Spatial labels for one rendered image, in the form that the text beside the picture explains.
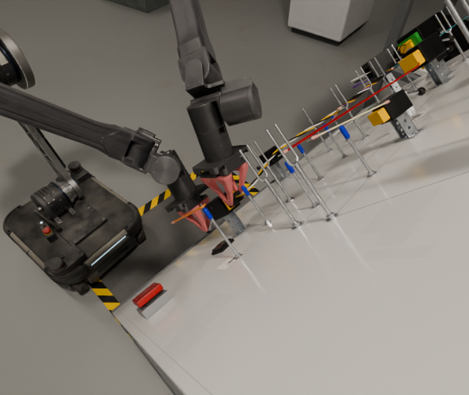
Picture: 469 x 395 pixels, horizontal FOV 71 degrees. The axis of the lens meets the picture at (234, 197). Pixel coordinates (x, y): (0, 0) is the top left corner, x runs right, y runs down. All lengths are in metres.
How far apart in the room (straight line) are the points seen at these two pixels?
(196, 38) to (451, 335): 0.58
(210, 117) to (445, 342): 0.48
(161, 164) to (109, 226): 1.23
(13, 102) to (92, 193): 1.43
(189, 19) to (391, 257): 0.56
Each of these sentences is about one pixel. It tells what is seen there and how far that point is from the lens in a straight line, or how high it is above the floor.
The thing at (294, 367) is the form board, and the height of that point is 1.43.
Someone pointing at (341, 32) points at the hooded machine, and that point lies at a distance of 3.99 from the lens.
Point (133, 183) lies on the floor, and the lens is 2.37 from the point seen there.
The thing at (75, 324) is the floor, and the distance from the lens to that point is 1.93.
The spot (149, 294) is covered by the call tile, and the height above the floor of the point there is 1.13.
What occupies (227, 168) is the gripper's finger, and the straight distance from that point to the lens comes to 0.60.
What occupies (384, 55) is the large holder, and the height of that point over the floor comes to 1.19.
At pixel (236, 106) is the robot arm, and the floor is 1.35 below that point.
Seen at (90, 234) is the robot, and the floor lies 0.24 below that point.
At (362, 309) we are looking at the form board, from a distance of 0.25.
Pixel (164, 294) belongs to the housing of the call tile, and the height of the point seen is 1.13.
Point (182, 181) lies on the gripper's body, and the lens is 0.74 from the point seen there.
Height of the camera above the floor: 1.67
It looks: 50 degrees down
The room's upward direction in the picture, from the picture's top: straight up
